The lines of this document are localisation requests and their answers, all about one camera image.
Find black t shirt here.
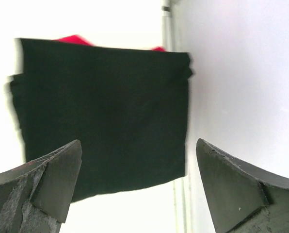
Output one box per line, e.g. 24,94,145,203
9,38,192,202

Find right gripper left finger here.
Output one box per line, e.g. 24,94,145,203
0,140,82,233

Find folded red t shirt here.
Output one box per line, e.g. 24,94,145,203
55,34,166,52

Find right aluminium frame post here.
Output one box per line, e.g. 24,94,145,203
161,0,176,52

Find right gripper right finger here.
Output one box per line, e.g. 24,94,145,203
196,139,289,233

